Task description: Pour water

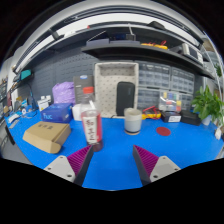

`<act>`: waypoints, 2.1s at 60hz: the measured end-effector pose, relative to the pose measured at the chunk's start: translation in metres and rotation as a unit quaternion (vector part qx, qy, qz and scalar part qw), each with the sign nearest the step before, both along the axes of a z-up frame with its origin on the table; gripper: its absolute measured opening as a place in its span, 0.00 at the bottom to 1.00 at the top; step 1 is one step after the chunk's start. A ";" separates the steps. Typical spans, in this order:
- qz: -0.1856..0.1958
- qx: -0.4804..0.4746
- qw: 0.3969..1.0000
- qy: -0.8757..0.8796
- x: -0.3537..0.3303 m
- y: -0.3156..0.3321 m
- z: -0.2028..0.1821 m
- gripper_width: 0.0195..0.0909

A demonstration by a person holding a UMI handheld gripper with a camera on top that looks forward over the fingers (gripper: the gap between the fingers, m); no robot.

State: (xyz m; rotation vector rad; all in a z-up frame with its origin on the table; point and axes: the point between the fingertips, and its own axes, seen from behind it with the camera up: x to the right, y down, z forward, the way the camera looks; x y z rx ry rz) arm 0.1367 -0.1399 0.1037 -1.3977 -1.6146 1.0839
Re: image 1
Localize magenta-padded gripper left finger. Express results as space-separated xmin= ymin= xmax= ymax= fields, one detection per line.
xmin=43 ymin=144 xmax=95 ymax=187

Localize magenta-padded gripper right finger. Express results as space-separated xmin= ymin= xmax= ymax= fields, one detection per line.
xmin=132 ymin=144 xmax=182 ymax=187

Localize clear bottle with red cap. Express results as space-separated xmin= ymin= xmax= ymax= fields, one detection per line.
xmin=79 ymin=86 xmax=104 ymax=153

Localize flat round red coaster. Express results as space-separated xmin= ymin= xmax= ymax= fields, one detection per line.
xmin=155 ymin=126 xmax=172 ymax=137

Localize brown cardboard box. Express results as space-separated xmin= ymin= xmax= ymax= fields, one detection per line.
xmin=22 ymin=121 xmax=72 ymax=155

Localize black box with white label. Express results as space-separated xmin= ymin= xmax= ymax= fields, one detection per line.
xmin=160 ymin=110 xmax=183 ymax=124

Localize yellow multimeter with red leads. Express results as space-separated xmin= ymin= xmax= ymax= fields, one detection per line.
xmin=141 ymin=105 xmax=163 ymax=120

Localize white and grey mug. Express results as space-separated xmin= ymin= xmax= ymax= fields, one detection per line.
xmin=123 ymin=107 xmax=143 ymax=136

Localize blue cardboard box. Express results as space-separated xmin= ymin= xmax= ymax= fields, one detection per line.
xmin=40 ymin=102 xmax=74 ymax=124

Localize plain white box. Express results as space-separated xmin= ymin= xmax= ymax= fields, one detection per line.
xmin=71 ymin=103 xmax=83 ymax=122

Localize flat black case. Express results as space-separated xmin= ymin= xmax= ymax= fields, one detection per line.
xmin=179 ymin=109 xmax=203 ymax=127

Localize small white box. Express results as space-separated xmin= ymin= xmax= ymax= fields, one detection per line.
xmin=37 ymin=95 xmax=53 ymax=112

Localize clear organizer with coloured parts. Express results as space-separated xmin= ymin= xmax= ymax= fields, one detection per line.
xmin=158 ymin=90 xmax=183 ymax=113

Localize grey small-parts drawer cabinet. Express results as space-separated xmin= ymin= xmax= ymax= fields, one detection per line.
xmin=180 ymin=93 xmax=195 ymax=113
xmin=137 ymin=61 xmax=172 ymax=90
xmin=136 ymin=87 xmax=161 ymax=112
xmin=170 ymin=66 xmax=196 ymax=95

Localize purple plastic bag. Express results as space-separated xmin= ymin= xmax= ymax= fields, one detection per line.
xmin=52 ymin=81 xmax=76 ymax=105

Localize black zip case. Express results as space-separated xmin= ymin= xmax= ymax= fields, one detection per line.
xmin=115 ymin=81 xmax=136 ymax=117

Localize dark grey product box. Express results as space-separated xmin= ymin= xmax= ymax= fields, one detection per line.
xmin=73 ymin=74 xmax=96 ymax=105

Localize green potted plant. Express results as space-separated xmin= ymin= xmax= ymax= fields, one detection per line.
xmin=190 ymin=85 xmax=224 ymax=126

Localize white perforated tray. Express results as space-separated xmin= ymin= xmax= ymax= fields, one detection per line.
xmin=94 ymin=61 xmax=140 ymax=118

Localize dark grey pegboard panel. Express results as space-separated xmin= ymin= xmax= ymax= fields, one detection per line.
xmin=31 ymin=49 xmax=101 ymax=104

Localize small hanging green plant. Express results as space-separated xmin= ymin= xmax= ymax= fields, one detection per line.
xmin=214 ymin=63 xmax=223 ymax=78

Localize dark overhead shelf unit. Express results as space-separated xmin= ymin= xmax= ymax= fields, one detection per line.
xmin=13 ymin=19 xmax=216 ymax=81

